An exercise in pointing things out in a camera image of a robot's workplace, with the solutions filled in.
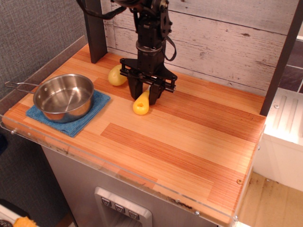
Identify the yellow handled white toy knife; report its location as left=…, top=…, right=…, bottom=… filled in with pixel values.
left=133, top=86, right=150, bottom=115

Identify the yellow potato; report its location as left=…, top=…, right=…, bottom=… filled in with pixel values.
left=108, top=65, right=127, bottom=86

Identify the clear acrylic edge guard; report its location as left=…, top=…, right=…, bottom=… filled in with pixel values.
left=3, top=111, right=265, bottom=227

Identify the blue cloth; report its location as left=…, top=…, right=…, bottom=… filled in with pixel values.
left=26, top=90, right=111, bottom=138

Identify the silver toy fridge dispenser panel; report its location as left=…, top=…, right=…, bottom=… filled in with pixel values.
left=94, top=187, right=153, bottom=227

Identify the white toy sink unit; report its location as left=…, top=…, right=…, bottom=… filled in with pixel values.
left=253, top=88, right=303, bottom=191

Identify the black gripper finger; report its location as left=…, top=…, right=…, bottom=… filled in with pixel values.
left=149, top=83, right=165, bottom=105
left=128, top=74, right=143, bottom=100

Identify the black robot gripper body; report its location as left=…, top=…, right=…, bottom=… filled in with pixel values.
left=120, top=14, right=177, bottom=92

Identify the dark grey right post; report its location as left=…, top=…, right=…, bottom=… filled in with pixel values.
left=259, top=0, right=303, bottom=116

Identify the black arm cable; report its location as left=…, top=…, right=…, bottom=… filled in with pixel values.
left=163, top=35, right=177, bottom=62

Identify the dark grey post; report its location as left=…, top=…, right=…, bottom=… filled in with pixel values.
left=259, top=0, right=303, bottom=116
left=81, top=0, right=107, bottom=63

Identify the orange toy object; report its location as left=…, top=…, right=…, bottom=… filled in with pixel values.
left=13, top=217, right=37, bottom=227

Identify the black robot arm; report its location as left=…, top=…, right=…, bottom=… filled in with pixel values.
left=116, top=0, right=178, bottom=105

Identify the stainless steel pot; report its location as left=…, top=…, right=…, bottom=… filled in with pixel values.
left=5, top=74, right=94, bottom=121

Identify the dark grey left post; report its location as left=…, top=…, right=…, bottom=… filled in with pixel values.
left=81, top=0, right=107, bottom=63

